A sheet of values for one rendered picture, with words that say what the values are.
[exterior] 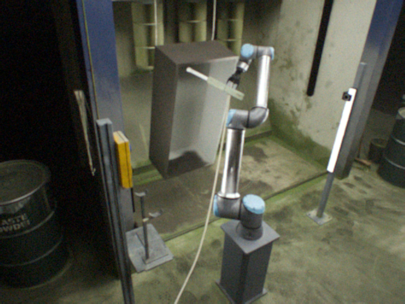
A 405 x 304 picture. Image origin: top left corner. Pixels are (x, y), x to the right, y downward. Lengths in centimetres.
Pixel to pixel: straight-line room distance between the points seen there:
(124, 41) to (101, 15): 209
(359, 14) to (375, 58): 49
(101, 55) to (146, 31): 179
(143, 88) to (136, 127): 51
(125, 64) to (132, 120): 67
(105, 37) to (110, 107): 40
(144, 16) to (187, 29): 54
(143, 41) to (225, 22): 112
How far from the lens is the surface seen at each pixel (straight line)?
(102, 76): 186
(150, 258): 188
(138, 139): 384
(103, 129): 140
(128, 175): 152
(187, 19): 381
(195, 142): 349
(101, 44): 183
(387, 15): 369
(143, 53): 362
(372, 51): 376
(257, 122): 202
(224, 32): 414
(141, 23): 356
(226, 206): 209
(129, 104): 390
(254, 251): 222
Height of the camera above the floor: 222
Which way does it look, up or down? 30 degrees down
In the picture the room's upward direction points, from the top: 2 degrees clockwise
